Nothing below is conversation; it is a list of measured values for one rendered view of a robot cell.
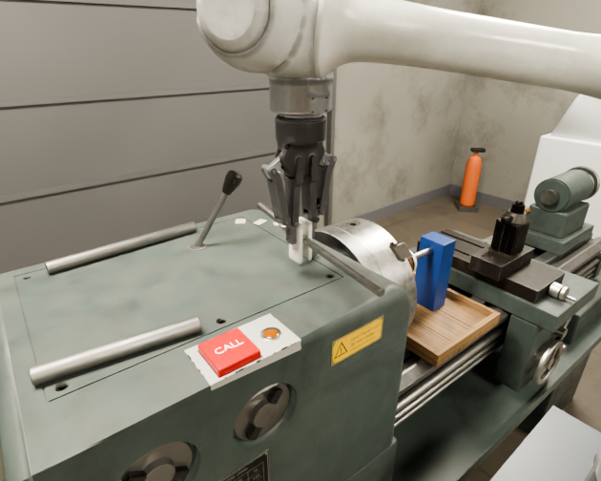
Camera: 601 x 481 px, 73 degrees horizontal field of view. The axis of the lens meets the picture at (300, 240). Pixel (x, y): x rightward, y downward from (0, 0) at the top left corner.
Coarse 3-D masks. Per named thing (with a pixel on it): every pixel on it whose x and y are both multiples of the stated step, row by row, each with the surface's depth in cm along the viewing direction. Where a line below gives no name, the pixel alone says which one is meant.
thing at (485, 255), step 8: (488, 248) 132; (528, 248) 132; (472, 256) 128; (480, 256) 127; (488, 256) 127; (496, 256) 127; (504, 256) 127; (512, 256) 127; (520, 256) 127; (528, 256) 132; (472, 264) 129; (480, 264) 127; (488, 264) 124; (496, 264) 122; (504, 264) 122; (512, 264) 126; (520, 264) 130; (480, 272) 127; (488, 272) 125; (496, 272) 123; (504, 272) 124; (512, 272) 128; (496, 280) 124
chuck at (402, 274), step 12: (348, 228) 93; (360, 228) 93; (372, 228) 93; (360, 240) 89; (372, 240) 90; (384, 240) 91; (372, 252) 87; (384, 252) 89; (384, 264) 87; (396, 264) 88; (408, 264) 90; (384, 276) 86; (396, 276) 88; (408, 276) 89; (408, 288) 89; (408, 324) 95
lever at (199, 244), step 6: (222, 198) 77; (222, 204) 78; (216, 210) 78; (210, 216) 78; (216, 216) 78; (210, 222) 79; (204, 228) 79; (210, 228) 79; (204, 234) 79; (198, 240) 80; (192, 246) 80; (198, 246) 80; (204, 246) 80
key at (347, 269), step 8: (264, 208) 74; (272, 216) 72; (304, 240) 66; (312, 240) 65; (312, 248) 64; (320, 248) 62; (328, 256) 60; (336, 264) 58; (344, 264) 57; (344, 272) 56; (352, 272) 55; (360, 280) 53; (368, 280) 52; (368, 288) 52; (376, 288) 51
